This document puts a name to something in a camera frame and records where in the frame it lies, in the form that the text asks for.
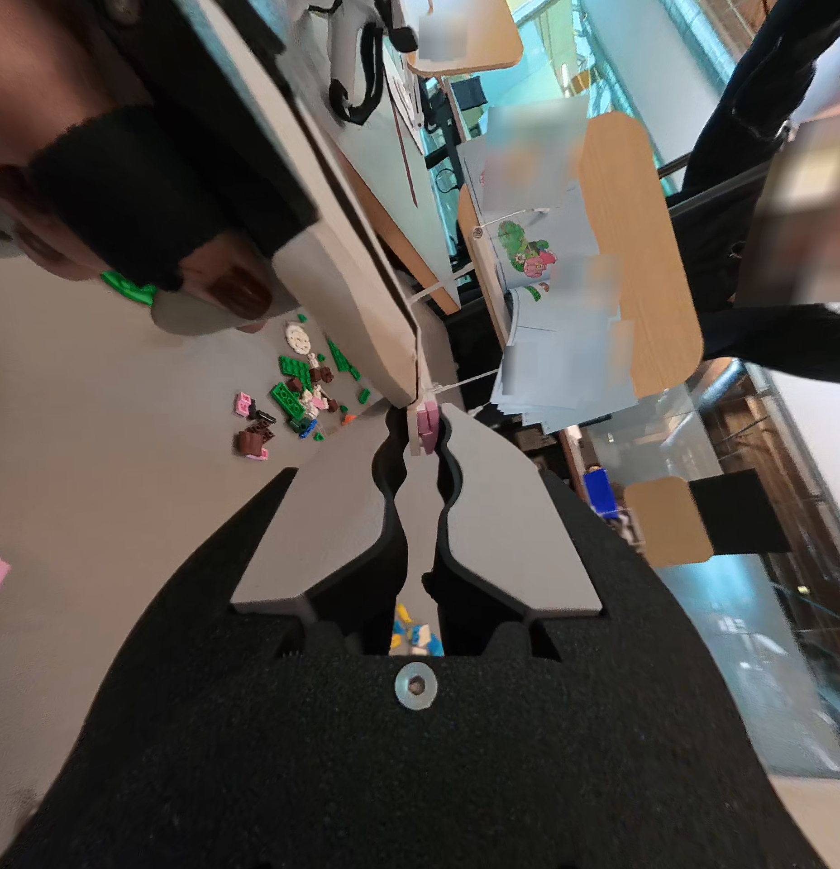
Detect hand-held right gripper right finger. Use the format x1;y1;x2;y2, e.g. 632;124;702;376
421;404;606;657

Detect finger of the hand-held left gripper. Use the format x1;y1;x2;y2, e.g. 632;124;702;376
189;0;422;407

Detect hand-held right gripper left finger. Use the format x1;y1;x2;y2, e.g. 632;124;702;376
230;405;410;655

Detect pink lego assembly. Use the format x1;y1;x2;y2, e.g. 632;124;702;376
406;401;441;456

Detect pile of colourful lego pieces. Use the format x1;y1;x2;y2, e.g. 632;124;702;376
391;603;445;657

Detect green lego plate with holes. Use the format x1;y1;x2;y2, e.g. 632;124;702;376
268;382;307;420

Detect green lego piece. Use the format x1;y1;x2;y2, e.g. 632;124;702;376
100;270;158;306

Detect person's left hand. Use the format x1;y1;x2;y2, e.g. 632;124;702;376
0;0;302;335

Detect blue storage bin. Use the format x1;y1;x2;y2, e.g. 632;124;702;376
582;466;619;518

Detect pile of green brown legos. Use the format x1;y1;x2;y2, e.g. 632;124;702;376
232;314;375;464

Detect wooden table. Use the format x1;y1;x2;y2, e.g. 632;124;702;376
456;110;705;408
624;475;714;569
406;0;524;77

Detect printed paper sheets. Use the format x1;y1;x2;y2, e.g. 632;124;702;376
458;139;640;430

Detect black panel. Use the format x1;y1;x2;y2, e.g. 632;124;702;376
688;468;792;555

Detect white device with black straps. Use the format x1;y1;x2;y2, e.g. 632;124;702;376
308;0;421;128

